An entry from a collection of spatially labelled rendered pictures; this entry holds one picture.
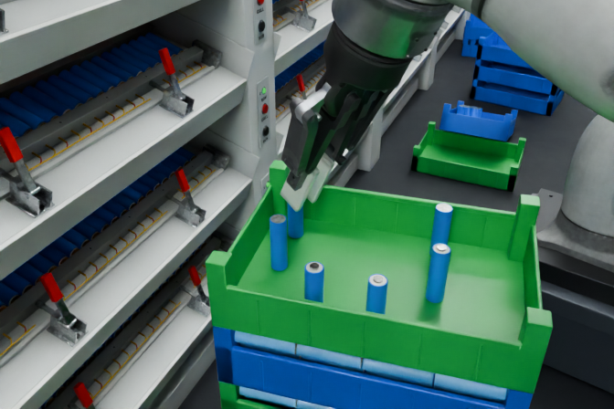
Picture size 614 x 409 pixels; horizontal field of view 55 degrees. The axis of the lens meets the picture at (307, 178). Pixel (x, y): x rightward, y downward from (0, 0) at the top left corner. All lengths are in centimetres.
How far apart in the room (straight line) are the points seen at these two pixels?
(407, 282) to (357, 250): 7
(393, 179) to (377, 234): 106
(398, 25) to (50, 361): 55
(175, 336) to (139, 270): 20
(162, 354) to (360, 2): 70
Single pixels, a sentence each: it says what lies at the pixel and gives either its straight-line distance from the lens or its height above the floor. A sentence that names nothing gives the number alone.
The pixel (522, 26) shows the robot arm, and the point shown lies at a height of 80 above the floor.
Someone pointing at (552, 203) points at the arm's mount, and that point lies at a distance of 134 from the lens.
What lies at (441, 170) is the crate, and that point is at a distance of 179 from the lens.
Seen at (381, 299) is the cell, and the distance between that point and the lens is 55.
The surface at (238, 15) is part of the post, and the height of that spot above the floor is 65.
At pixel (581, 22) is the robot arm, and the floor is 81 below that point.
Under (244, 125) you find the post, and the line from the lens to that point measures 101.
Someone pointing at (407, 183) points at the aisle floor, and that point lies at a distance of 175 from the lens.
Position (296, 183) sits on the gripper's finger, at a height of 58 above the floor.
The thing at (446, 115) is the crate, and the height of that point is 14.
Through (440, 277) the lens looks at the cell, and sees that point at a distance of 60.
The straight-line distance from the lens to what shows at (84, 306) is 82.
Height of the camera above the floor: 90
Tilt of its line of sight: 31 degrees down
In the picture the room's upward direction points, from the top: straight up
